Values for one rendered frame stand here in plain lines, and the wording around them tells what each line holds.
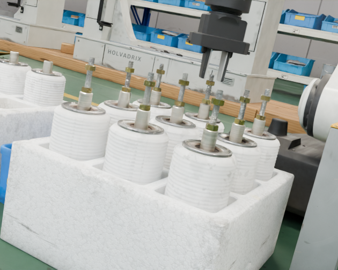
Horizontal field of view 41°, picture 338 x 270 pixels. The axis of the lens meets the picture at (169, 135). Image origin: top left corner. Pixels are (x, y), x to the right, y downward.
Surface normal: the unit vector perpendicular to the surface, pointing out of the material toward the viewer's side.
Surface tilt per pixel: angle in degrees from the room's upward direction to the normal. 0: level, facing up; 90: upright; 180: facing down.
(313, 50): 90
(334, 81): 37
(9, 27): 90
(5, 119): 90
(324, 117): 102
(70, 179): 90
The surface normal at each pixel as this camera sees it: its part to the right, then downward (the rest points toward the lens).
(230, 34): 0.19, 0.26
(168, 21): -0.52, 0.08
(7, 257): 0.20, -0.96
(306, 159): -0.23, -0.61
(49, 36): 0.84, 0.28
